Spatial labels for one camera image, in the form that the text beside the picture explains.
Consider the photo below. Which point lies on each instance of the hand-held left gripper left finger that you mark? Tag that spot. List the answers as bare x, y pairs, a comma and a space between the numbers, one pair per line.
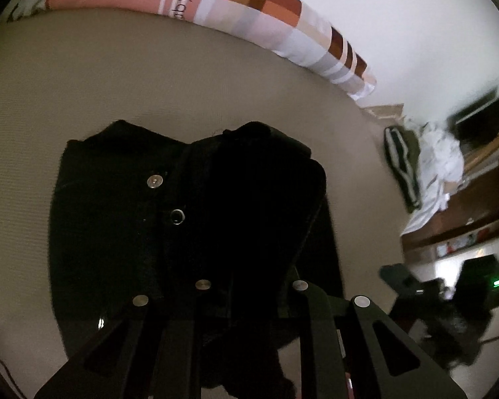
179, 341

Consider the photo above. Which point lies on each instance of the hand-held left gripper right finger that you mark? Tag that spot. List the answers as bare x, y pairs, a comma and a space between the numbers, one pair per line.
320, 332

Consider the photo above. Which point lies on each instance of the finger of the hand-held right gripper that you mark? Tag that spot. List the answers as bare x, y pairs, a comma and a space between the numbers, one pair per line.
399, 278

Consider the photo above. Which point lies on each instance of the black pants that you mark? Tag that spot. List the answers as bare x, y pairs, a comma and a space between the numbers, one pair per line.
216, 216

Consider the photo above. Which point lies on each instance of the brown wooden shelf unit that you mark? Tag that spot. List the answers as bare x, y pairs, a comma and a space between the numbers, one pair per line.
470, 203

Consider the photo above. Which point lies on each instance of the green striped folded garment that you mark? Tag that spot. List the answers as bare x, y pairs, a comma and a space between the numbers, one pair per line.
403, 162

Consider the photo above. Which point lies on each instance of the white crumpled cloth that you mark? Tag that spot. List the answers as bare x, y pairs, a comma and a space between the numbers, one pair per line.
436, 162

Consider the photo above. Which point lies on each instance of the light wooden plank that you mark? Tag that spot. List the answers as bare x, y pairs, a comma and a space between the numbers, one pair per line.
484, 149

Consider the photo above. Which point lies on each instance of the brown cardboard box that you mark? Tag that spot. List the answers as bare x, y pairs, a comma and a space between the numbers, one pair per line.
384, 112

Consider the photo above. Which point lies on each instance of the dark flat screen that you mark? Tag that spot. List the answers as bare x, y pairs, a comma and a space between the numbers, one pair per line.
480, 114

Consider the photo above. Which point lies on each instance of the beige bed mattress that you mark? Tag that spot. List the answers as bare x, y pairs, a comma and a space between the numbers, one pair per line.
108, 75

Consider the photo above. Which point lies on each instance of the pink checkered pillow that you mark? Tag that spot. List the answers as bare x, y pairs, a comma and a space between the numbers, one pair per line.
249, 12

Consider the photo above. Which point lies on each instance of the floral print pillow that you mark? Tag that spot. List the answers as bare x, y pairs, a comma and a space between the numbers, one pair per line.
25, 6

